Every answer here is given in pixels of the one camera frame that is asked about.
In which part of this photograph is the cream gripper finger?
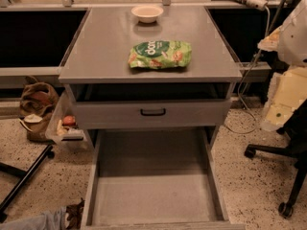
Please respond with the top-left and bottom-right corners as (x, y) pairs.
(258, 27), (281, 52)
(260, 67), (307, 131)

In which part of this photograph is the green rice chip bag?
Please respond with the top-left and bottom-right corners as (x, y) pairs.
(129, 40), (192, 70)

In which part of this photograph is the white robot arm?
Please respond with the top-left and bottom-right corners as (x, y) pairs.
(258, 0), (307, 131)

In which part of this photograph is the open grey middle drawer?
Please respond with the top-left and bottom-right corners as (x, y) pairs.
(81, 128), (246, 230)

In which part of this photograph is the grey drawer cabinet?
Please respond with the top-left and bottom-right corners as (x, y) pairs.
(59, 6), (242, 139)

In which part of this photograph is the brown paper bag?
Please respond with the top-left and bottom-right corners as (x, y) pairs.
(19, 76), (59, 142)

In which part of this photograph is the black office chair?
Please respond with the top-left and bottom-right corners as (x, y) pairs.
(244, 99), (307, 219)

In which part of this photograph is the white bowl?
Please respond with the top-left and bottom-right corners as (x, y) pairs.
(131, 5), (164, 24)

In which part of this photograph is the red apple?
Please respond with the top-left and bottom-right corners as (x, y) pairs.
(62, 115), (76, 127)

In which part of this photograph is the clear plastic bin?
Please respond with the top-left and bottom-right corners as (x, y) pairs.
(45, 92), (87, 149)

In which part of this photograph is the brown shoe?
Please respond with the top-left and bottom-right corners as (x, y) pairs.
(65, 198), (84, 230)

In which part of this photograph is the person's jeans leg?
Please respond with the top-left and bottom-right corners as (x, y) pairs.
(0, 207), (66, 230)

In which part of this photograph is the black metal stand leg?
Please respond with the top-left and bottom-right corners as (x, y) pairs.
(0, 145), (55, 223)

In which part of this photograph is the white cable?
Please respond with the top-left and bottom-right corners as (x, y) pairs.
(224, 5), (272, 135)

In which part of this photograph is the grey upper drawer with handle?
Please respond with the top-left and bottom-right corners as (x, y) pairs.
(65, 84), (231, 129)

